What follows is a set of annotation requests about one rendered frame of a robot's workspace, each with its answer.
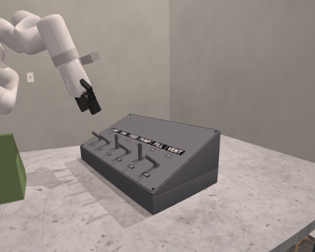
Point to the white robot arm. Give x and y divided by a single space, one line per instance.
33 35

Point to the grey switch console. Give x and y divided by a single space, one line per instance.
157 163

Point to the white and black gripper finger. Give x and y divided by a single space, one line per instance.
82 103
90 98

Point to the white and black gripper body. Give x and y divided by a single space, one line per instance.
72 72

